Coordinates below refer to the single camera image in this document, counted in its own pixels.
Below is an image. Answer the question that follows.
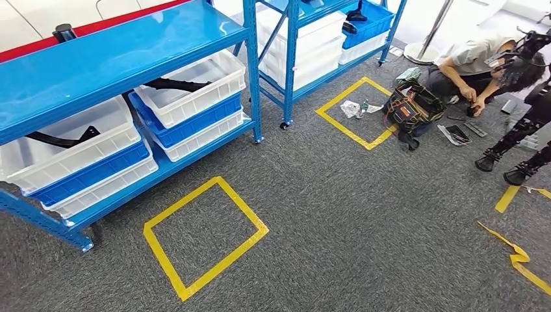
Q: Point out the white plastic bin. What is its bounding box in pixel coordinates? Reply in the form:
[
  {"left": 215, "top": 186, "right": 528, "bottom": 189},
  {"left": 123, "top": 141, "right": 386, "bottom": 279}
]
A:
[
  {"left": 133, "top": 49, "right": 247, "bottom": 129},
  {"left": 257, "top": 8, "right": 348, "bottom": 66},
  {"left": 0, "top": 95, "right": 142, "bottom": 196},
  {"left": 339, "top": 30, "right": 391, "bottom": 66},
  {"left": 42, "top": 150, "right": 159, "bottom": 220},
  {"left": 258, "top": 36, "right": 347, "bottom": 92},
  {"left": 148, "top": 109, "right": 251, "bottom": 163}
]

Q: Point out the silver stanchion post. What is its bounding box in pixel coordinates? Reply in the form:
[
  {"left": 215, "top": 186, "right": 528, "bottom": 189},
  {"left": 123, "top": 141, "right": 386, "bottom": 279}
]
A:
[{"left": 403, "top": 0, "right": 455, "bottom": 66}]

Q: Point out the small bag with coloured wires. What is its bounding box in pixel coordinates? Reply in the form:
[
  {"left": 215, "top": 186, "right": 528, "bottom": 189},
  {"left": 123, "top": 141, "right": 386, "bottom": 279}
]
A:
[{"left": 361, "top": 100, "right": 385, "bottom": 116}]

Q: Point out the black tool bag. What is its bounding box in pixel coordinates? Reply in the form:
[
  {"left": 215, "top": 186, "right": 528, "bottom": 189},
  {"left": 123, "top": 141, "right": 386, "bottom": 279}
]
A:
[{"left": 382, "top": 84, "right": 447, "bottom": 135}]

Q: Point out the black curved part in bin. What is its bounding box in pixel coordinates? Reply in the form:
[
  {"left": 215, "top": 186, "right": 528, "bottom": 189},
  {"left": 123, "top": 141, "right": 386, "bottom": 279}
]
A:
[
  {"left": 25, "top": 125, "right": 102, "bottom": 150},
  {"left": 144, "top": 77, "right": 212, "bottom": 94}
]

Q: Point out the green circuit board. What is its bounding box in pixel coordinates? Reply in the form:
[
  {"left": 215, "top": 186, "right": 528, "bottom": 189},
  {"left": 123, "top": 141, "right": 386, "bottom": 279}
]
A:
[{"left": 394, "top": 66, "right": 423, "bottom": 85}]

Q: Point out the person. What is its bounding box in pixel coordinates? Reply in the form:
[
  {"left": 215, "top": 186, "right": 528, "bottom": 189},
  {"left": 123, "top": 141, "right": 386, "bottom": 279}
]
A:
[{"left": 426, "top": 27, "right": 551, "bottom": 118}]

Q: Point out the black device on paper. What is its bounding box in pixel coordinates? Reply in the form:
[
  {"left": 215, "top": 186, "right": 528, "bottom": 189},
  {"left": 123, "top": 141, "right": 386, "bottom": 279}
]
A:
[{"left": 437, "top": 123, "right": 472, "bottom": 148}]

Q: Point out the loose yellow tape strip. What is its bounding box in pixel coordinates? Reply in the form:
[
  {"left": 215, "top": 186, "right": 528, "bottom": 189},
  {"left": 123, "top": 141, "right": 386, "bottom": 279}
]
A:
[{"left": 476, "top": 220, "right": 531, "bottom": 271}]

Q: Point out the white car body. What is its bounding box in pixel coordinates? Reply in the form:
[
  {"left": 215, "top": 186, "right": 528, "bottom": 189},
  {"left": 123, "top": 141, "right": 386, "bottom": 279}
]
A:
[{"left": 0, "top": 0, "right": 242, "bottom": 53}]

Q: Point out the yellow floor tape square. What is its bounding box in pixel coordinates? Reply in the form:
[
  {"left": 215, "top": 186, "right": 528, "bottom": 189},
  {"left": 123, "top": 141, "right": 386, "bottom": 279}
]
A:
[
  {"left": 494, "top": 185, "right": 551, "bottom": 298},
  {"left": 314, "top": 76, "right": 400, "bottom": 151}
]

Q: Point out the crumpled clear plastic bag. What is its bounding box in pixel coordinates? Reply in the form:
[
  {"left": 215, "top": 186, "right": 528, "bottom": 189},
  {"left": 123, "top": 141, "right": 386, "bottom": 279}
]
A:
[{"left": 340, "top": 99, "right": 363, "bottom": 120}]

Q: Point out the blue metal shelf rack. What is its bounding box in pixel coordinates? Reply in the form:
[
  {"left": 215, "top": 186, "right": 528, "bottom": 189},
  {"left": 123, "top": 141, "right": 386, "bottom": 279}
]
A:
[
  {"left": 0, "top": 0, "right": 264, "bottom": 254},
  {"left": 232, "top": 0, "right": 408, "bottom": 131}
]

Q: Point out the small black flat module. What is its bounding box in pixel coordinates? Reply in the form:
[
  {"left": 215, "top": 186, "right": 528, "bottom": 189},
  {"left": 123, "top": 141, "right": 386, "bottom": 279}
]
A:
[{"left": 463, "top": 121, "right": 489, "bottom": 139}]

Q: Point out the black barrier post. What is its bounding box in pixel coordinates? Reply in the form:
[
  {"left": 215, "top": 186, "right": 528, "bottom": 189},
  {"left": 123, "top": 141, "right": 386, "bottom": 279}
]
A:
[{"left": 52, "top": 23, "right": 79, "bottom": 44}]

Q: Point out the black humanoid robot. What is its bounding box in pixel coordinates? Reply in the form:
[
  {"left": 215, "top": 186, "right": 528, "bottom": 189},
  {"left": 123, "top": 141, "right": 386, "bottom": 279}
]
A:
[{"left": 474, "top": 79, "right": 551, "bottom": 187}]

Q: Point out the red barrier belt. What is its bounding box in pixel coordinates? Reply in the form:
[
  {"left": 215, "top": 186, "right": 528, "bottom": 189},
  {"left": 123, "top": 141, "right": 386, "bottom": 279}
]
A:
[
  {"left": 0, "top": 36, "right": 58, "bottom": 64},
  {"left": 75, "top": 0, "right": 193, "bottom": 39}
]

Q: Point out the grey ribbed floor plate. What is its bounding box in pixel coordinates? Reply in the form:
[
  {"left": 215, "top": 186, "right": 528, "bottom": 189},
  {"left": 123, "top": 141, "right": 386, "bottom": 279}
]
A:
[{"left": 506, "top": 115, "right": 541, "bottom": 152}]

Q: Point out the black strap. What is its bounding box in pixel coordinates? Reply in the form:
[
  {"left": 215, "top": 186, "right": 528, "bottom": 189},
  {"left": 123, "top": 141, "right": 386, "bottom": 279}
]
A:
[{"left": 396, "top": 129, "right": 421, "bottom": 151}]

